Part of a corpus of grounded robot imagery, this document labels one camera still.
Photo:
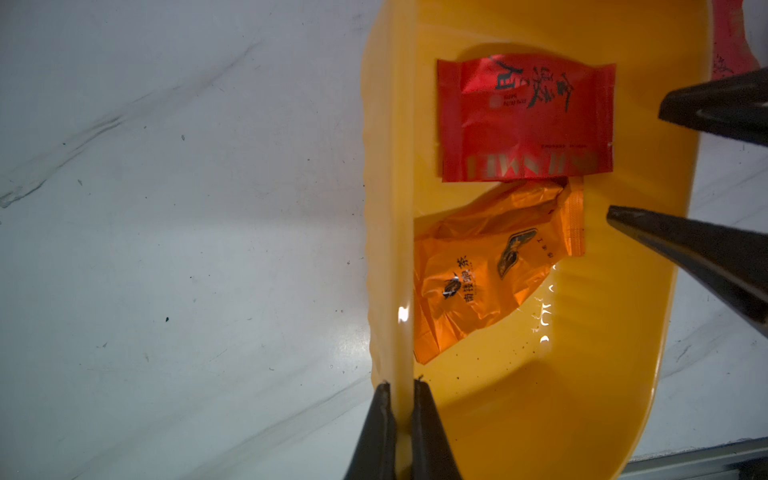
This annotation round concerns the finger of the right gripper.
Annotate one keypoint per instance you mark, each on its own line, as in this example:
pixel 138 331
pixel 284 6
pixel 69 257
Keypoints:
pixel 730 263
pixel 733 107

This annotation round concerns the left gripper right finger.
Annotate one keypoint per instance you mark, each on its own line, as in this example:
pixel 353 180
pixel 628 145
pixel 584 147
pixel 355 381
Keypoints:
pixel 432 455

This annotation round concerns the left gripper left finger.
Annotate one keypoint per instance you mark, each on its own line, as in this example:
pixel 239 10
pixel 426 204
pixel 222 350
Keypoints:
pixel 374 455

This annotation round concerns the red tea bag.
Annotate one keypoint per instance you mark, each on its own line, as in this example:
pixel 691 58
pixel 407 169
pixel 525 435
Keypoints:
pixel 512 117
pixel 732 54

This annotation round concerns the yellow plastic storage box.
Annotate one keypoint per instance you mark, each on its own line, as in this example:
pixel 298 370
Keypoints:
pixel 563 387

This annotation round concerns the orange tea bag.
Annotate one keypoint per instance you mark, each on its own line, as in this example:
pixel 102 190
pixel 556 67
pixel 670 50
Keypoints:
pixel 479 264

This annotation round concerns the aluminium mounting rail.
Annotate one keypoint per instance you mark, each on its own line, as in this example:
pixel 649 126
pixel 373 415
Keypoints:
pixel 745 459

